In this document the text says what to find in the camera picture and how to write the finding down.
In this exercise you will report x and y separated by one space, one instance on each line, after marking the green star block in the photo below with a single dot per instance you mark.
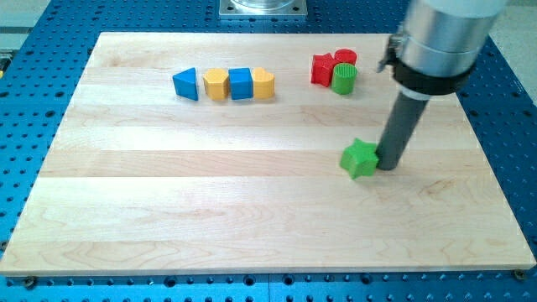
359 159

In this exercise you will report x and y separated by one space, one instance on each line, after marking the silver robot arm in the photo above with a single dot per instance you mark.
435 48

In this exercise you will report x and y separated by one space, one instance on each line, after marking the red star block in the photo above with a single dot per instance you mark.
322 69

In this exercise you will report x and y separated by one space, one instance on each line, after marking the yellow heart block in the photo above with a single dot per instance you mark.
263 83

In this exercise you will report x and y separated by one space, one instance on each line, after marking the blue cube block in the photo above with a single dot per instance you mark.
241 83

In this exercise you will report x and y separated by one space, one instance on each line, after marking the light wooden board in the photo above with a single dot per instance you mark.
139 180

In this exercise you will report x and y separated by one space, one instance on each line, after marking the yellow hexagon block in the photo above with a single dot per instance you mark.
216 83

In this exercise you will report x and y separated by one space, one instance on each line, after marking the green cylinder block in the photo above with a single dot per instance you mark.
343 78

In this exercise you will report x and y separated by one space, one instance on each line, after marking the blue triangle block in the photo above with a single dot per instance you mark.
185 84

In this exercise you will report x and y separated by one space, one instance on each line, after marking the red cylinder block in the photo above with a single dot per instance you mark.
348 56

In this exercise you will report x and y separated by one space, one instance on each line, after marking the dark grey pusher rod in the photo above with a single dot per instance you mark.
404 117

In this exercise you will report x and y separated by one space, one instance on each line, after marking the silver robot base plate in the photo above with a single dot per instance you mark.
234 9

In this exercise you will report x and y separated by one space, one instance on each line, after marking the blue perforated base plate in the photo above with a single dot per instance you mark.
43 76

